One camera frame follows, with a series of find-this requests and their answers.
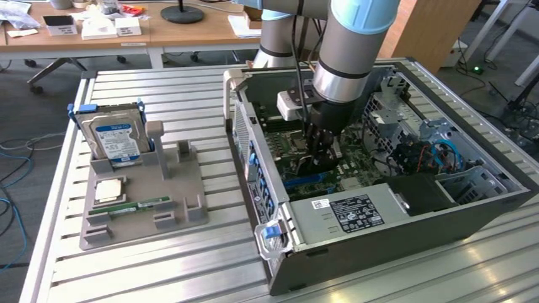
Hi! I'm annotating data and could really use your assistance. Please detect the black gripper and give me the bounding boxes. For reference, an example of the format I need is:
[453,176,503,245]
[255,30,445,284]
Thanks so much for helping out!
[307,100,355,140]

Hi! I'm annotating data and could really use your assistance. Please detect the black Nvidia graphics card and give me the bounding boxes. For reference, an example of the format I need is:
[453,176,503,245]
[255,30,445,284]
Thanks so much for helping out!
[292,154,340,182]

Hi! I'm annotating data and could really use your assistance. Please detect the CPU socket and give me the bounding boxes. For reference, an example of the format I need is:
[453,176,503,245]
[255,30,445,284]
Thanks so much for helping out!
[284,129,311,153]

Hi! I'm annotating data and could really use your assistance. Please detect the silver drive cage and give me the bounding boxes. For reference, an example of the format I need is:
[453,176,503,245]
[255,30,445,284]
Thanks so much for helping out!
[360,75,457,165]

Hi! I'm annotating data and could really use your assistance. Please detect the green Dell motherboard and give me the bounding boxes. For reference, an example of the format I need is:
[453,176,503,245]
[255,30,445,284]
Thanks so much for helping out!
[253,105,383,200]

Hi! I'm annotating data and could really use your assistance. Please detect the blue expansion slot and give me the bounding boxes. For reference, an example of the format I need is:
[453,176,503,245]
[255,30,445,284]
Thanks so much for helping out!
[284,178,323,187]

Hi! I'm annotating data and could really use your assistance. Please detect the grey power supply unit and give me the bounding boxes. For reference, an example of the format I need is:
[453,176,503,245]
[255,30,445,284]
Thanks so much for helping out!
[288,184,412,246]

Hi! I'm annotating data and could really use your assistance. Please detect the white paper stack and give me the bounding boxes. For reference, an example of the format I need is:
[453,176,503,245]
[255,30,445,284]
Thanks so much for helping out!
[227,14,263,39]

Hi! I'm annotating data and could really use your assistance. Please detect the white socket box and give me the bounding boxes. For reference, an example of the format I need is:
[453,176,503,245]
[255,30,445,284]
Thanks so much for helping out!
[448,39,469,69]

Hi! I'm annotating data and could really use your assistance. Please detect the wooden cabinet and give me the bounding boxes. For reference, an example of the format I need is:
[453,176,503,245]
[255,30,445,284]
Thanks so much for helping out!
[369,0,483,73]

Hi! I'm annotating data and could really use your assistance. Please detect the brown cardboard box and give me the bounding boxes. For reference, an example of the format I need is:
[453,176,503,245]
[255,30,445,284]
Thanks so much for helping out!
[243,6,264,22]

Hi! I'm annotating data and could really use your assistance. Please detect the silver disk bay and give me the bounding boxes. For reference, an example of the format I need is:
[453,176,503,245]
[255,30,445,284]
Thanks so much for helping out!
[432,165,511,206]

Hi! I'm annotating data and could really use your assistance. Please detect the blue case latch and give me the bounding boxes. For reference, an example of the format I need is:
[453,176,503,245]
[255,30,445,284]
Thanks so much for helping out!
[261,220,284,242]

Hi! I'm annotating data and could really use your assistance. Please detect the wooden desk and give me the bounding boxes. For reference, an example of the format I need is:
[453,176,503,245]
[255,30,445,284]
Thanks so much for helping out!
[149,0,380,69]
[0,0,153,95]

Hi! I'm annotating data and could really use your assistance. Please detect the dark grey PC case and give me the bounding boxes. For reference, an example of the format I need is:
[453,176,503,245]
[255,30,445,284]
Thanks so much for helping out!
[221,59,532,297]

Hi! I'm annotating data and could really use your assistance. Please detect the black stand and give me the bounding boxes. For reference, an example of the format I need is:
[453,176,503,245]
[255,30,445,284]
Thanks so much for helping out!
[487,61,539,141]

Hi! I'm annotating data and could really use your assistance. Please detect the black round lamp base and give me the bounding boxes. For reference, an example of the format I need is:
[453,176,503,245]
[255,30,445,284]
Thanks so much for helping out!
[160,0,207,25]

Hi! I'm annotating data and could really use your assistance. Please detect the grey parts rack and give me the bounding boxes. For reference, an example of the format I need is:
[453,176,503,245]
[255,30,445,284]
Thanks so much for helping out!
[78,119,211,253]

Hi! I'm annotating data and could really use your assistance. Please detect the silver hard disk drive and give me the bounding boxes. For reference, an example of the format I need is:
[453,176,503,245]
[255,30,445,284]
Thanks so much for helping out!
[76,109,148,164]

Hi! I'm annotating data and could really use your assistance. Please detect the small white labelled box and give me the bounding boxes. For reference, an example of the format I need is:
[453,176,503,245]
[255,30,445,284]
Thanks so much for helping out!
[113,17,142,38]

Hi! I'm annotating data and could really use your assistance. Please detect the green RAM stick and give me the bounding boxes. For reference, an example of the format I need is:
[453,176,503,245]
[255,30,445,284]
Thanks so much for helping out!
[92,197,172,215]

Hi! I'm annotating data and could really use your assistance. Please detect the red package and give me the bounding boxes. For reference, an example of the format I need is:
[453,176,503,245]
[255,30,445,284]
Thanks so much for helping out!
[120,3,146,19]

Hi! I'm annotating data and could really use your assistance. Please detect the silver CPU chip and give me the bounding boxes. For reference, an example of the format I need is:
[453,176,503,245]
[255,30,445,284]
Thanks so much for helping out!
[94,181,125,203]

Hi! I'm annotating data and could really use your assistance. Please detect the hard drive with blue label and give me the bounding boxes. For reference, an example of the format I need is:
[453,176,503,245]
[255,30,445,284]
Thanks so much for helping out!
[65,98,149,167]

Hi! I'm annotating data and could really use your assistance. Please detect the white cardboard box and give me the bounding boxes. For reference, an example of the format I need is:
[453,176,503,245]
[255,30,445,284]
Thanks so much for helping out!
[78,17,118,41]

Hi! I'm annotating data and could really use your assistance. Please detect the white box black top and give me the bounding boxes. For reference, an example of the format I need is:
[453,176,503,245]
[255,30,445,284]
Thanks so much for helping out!
[42,15,78,37]

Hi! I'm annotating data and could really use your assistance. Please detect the beige card piece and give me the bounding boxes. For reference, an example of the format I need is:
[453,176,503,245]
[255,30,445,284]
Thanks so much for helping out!
[5,28,40,39]

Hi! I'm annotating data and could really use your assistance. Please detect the clear plastic bag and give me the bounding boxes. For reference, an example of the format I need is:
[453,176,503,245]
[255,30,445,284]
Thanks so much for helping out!
[0,8,42,31]

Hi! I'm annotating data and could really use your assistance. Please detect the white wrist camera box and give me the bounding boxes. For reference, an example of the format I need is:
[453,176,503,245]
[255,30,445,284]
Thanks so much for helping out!
[276,90,312,121]

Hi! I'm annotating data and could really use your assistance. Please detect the black wire bundle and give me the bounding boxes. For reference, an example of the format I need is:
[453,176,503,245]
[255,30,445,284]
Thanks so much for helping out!
[384,140,441,177]

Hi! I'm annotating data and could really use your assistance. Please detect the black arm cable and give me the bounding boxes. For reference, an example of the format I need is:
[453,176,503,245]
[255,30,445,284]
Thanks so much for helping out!
[291,0,308,127]

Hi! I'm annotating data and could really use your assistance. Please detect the light blue SATA wire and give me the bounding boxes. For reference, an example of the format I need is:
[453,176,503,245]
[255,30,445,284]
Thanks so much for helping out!
[431,138,464,174]

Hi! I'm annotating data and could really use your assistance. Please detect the white table frame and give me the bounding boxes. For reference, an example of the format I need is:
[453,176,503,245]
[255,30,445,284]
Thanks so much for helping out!
[460,0,539,64]

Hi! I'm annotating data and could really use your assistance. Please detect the grey floor cable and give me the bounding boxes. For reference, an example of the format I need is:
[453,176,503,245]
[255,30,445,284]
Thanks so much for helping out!
[0,131,68,152]

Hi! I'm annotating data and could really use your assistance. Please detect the blue floor cable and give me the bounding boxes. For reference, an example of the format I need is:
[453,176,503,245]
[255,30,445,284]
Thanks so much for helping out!
[0,151,33,272]

